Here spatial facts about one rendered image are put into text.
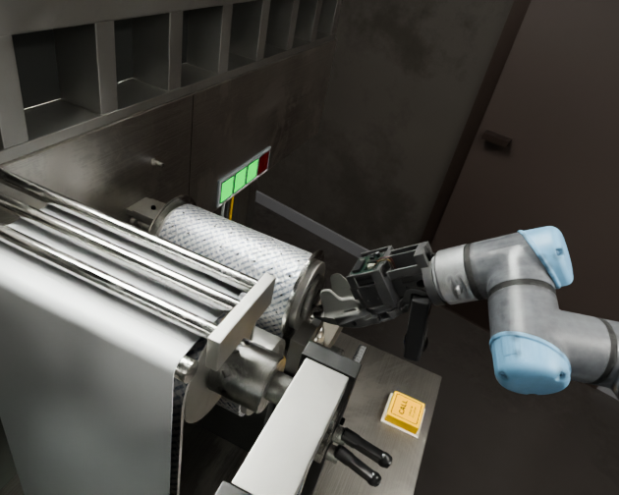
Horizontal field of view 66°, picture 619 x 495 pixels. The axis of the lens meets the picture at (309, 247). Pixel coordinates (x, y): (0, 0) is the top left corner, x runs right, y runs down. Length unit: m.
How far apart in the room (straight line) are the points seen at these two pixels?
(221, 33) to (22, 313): 0.64
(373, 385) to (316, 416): 0.76
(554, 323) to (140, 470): 0.46
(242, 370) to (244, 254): 0.27
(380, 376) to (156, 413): 0.77
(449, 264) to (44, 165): 0.53
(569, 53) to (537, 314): 1.89
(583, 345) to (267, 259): 0.42
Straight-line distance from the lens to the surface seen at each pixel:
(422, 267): 0.65
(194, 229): 0.77
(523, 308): 0.57
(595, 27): 2.36
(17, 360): 0.57
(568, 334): 0.58
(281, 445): 0.36
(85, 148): 0.74
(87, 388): 0.51
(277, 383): 0.51
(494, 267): 0.61
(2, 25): 0.63
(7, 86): 0.64
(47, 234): 0.54
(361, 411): 1.09
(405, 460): 1.05
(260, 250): 0.73
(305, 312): 0.73
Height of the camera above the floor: 1.74
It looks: 35 degrees down
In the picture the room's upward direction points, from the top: 13 degrees clockwise
